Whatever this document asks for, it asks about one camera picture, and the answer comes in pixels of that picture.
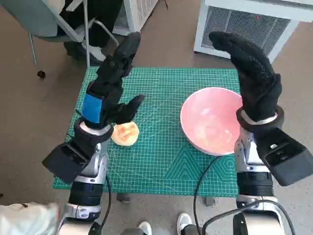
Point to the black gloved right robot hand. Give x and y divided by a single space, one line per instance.
256 80

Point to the round toy bread bun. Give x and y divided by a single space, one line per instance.
126 135

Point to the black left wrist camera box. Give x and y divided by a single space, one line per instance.
63 161

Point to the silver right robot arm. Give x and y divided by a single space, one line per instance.
254 183

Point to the green cutting mat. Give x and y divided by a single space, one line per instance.
159 151

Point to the large white mesh cabinet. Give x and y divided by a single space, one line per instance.
244 27

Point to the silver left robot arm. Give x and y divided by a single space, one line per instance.
85 191

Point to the pink bowl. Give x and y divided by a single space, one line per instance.
207 122

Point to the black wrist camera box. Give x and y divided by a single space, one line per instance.
286 156
63 161

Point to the grey table foot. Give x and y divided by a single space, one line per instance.
210 200
122 197

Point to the seated person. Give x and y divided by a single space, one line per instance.
102 19

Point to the small white mesh cabinet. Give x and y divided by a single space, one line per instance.
141 12

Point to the grey-blue office chair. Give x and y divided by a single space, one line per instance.
24 17

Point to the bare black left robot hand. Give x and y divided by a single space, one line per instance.
108 80

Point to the white shoe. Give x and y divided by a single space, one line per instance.
184 220
144 228

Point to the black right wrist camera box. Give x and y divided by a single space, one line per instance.
286 156

